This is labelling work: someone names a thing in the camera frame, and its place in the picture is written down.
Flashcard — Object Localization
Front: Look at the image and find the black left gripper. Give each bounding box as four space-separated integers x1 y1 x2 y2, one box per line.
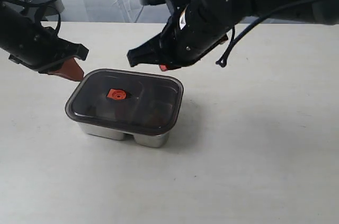
7 20 88 82

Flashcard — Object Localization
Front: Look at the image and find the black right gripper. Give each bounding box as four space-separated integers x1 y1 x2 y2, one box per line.
127 4 228 71

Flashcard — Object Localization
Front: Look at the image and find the dark transparent box lid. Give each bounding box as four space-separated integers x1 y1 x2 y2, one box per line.
65 68 184 137

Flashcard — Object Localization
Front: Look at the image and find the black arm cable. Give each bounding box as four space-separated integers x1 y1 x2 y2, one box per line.
216 0 339 68

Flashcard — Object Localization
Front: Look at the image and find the stainless steel lunch box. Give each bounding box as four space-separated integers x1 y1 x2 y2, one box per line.
65 68 184 148

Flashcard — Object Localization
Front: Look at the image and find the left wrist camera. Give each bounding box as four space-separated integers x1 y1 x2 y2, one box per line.
24 0 65 21

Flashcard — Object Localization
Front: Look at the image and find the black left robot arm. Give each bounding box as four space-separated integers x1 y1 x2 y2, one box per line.
1 0 89 82

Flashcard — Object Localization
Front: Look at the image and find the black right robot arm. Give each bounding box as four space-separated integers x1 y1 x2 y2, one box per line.
127 0 338 70

